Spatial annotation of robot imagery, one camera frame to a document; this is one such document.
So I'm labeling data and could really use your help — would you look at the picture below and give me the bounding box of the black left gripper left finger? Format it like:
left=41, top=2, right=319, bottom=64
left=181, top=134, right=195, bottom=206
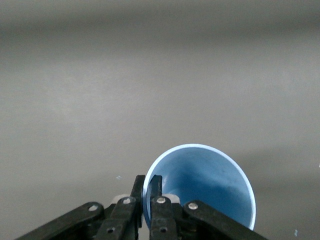
left=14, top=174, right=146, bottom=240

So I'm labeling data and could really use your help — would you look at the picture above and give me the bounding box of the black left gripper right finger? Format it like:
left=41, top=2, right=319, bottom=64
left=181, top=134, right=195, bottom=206
left=146, top=174, right=269, bottom=240

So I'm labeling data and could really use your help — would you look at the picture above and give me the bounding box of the light blue plastic cup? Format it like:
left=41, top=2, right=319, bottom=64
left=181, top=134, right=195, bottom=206
left=141, top=143, right=257, bottom=232

